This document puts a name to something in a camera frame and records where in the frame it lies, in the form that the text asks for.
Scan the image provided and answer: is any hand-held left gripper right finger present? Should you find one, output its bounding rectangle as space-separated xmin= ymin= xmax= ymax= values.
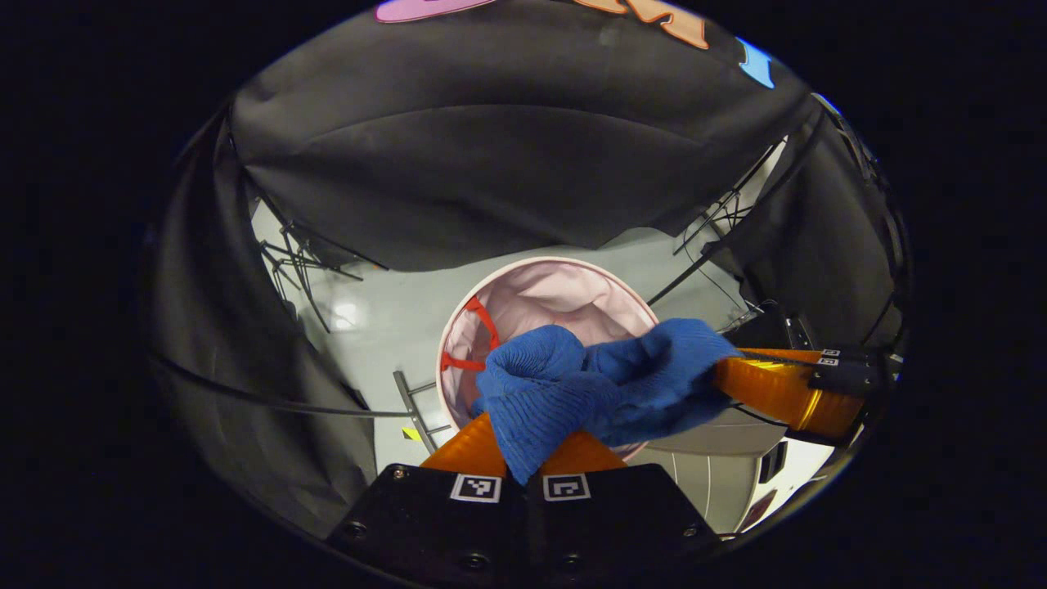
xmin=528 ymin=430 xmax=721 ymax=574

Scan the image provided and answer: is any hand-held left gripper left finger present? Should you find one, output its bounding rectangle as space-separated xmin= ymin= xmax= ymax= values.
xmin=327 ymin=413 xmax=529 ymax=574

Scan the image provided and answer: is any blue knit garment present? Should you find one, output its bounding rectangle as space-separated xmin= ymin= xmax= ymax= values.
xmin=470 ymin=317 xmax=744 ymax=486

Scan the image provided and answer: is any pink laundry hamper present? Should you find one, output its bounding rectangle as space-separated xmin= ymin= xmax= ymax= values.
xmin=435 ymin=256 xmax=663 ymax=460

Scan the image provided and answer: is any black backdrop stand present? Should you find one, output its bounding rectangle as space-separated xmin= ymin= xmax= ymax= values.
xmin=257 ymin=192 xmax=390 ymax=333
xmin=674 ymin=139 xmax=787 ymax=256

